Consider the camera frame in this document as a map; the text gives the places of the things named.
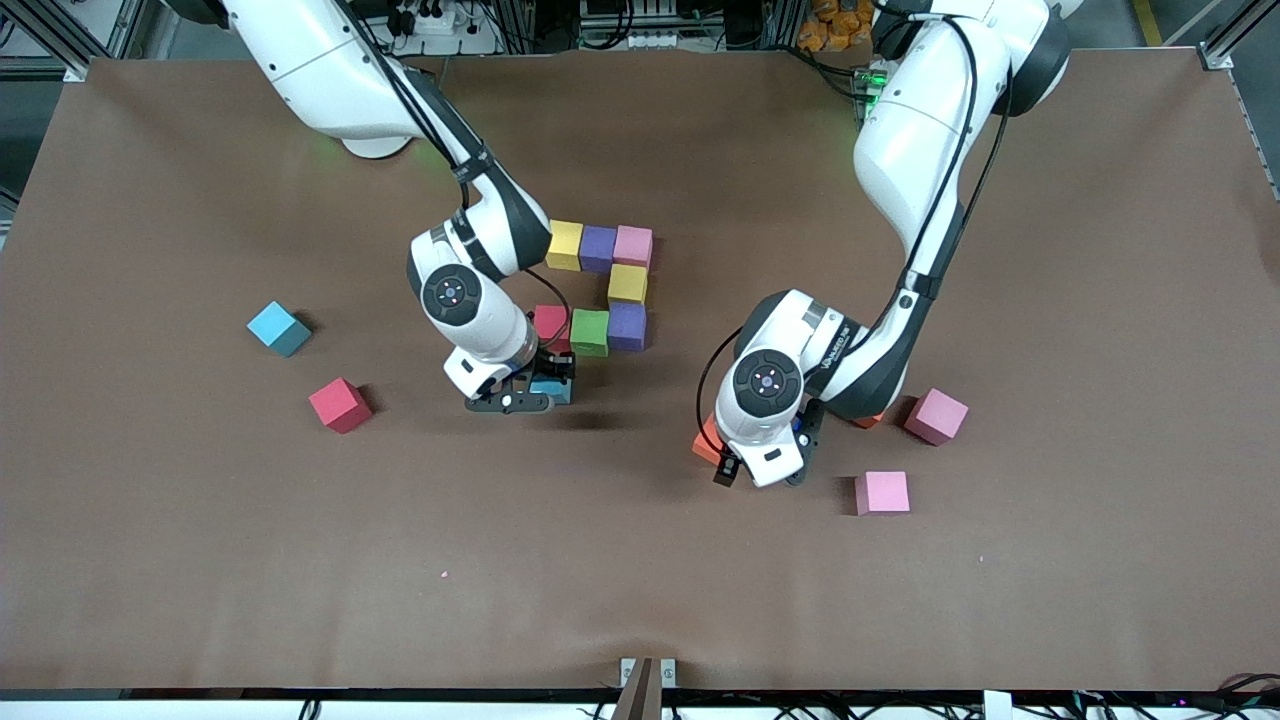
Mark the red foam cube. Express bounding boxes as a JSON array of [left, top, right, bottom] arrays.
[[308, 377, 374, 435], [533, 305, 572, 354]]

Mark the green foam cube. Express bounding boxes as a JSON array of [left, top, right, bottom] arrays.
[[569, 308, 611, 358]]

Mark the purple foam cube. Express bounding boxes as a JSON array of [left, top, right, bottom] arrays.
[[607, 302, 649, 353], [580, 226, 619, 275]]

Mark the pink foam cube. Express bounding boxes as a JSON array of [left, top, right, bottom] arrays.
[[613, 225, 654, 270], [854, 471, 911, 517], [904, 388, 970, 447]]

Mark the brown table cover sheet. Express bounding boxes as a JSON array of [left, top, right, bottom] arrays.
[[0, 50, 1280, 693]]

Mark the grey equipment rack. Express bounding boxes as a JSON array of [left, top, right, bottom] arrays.
[[578, 0, 701, 51]]

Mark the white power strip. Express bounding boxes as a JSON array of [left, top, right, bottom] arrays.
[[385, 5, 461, 36]]

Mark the bag of oranges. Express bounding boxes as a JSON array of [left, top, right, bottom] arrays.
[[797, 0, 881, 53]]

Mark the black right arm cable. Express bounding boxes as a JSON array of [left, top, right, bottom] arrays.
[[335, 0, 573, 346]]

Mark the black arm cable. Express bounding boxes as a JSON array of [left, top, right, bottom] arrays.
[[335, 0, 573, 346], [696, 0, 1016, 451]]

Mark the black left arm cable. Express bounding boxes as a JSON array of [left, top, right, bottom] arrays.
[[696, 0, 1016, 451]]

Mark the black cable bundle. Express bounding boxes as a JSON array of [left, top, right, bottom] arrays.
[[1215, 673, 1280, 716]]

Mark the aluminium frame strut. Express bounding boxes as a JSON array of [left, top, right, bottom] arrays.
[[0, 0, 146, 83], [1198, 0, 1280, 71]]

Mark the aluminium table edge rail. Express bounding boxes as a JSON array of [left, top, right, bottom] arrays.
[[1225, 65, 1280, 201]]

